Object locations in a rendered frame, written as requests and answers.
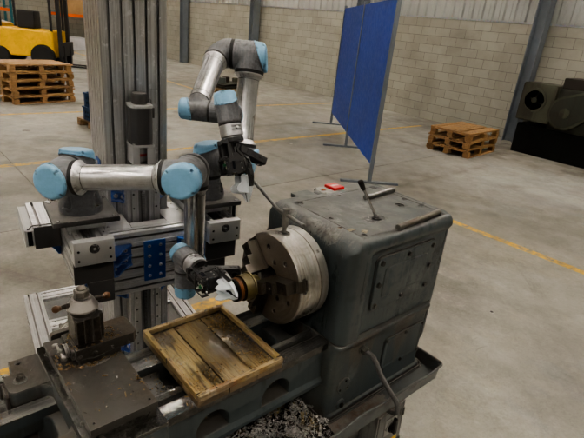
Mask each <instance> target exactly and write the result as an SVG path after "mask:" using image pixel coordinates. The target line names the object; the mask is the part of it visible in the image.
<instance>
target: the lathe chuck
mask: <svg viewBox="0 0 584 438"><path fill-rule="evenodd" d="M281 231H282V227H280V228H275V229H269V230H265V231H262V232H258V233H255V236H256V239H257V241H258V243H259V245H260V248H261V250H262V253H263V256H264V258H265V261H266V263H267V264H268V265H269V266H271V268H269V269H265V270H264V271H263V272H260V273H257V274H256V275H258V276H259V277H260V279H263V278H266V277H269V276H272V275H278V276H280V277H284V278H287V279H289V280H292V281H296V282H302V280H303V279H304V280H306V287H307V291H306V292H305V293H306V294H303V293H301V294H298V293H295V294H293V295H289V296H284V295H280V294H275V295H270V294H269V295H268V298H267V301H266V303H265V306H264V309H263V312H262V315H263V316H264V317H266V318H267V319H268V320H270V321H271V322H273V323H276V324H286V323H289V322H292V321H294V320H297V319H299V318H302V317H304V316H305V315H309V314H310V313H312V312H313V311H314V309H315V308H316V306H317V304H318V302H319V300H320V296H321V291H322V279H321V272H320V269H319V265H318V262H317V260H316V257H315V254H314V252H313V250H312V248H310V246H309V244H308V243H307V241H306V240H305V239H304V238H303V237H302V236H301V235H300V234H299V233H297V232H296V231H294V230H293V229H290V228H287V231H286V232H288V233H289V235H287V236H284V235H281V234H279V232H281ZM306 311H308V313H307V314H305V315H303V316H301V317H299V316H300V315H301V314H303V313H304V312H306Z"/></svg>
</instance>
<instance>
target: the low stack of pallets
mask: <svg viewBox="0 0 584 438"><path fill-rule="evenodd" d="M438 129H440V130H438ZM488 132H492V134H491V136H490V135H488V134H487V133H488ZM428 133H429V134H430V135H429V136H428V142H427V145H426V147H427V149H437V148H441V147H443V148H444V149H443V151H442V152H443V153H452V152H456V151H460V152H463V153H462V157H463V158H467V159H469V158H472V157H475V156H481V155H485V154H487V153H491V152H494V148H495V144H496V142H497V138H498V135H499V133H500V132H499V129H493V128H487V127H484V126H481V125H476V124H472V123H465V122H455V123H442V124H434V125H431V130H430V132H428ZM488 140H489V143H486V142H485V141H488ZM484 148H488V150H484V151H482V149H484ZM472 150H474V154H471V155H470V151H472Z"/></svg>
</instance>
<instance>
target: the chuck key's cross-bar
mask: <svg viewBox="0 0 584 438"><path fill-rule="evenodd" d="M254 185H255V186H256V187H257V188H258V189H259V190H260V191H261V192H262V194H263V195H264V196H265V197H266V198H267V200H268V201H269V202H270V203H271V204H272V206H273V207H274V208H275V209H276V210H277V211H278V212H279V213H281V214H282V210H281V209H280V208H279V207H278V206H277V205H276V204H275V203H274V201H273V200H272V199H271V198H270V197H269V196H268V194H267V193H266V192H265V191H264V190H263V189H262V187H261V186H260V185H259V184H258V183H257V181H256V180H255V179H254ZM286 217H287V218H288V219H290V220H291V221H293V222H295V223H296V224H298V225H299V226H301V227H302V228H304V227H305V224H304V223H302V222H300V221H298V220H297V219H295V218H294V217H293V216H291V215H289V214H287V215H286Z"/></svg>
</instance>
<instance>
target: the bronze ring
mask: <svg viewBox="0 0 584 438"><path fill-rule="evenodd" d="M231 279H232V282H233V283H234V284H235V286H236V290H237V292H238V299H236V300H232V301H233V302H240V301H247V300H254V299H256V297H257V295H258V286H257V282H256V281H258V280H261V279H260V277H259V276H258V275H256V274H253V275H252V274H251V273H250V272H248V271H245V272H243V273H242V274H240V275H236V276H235V277H234V278H231Z"/></svg>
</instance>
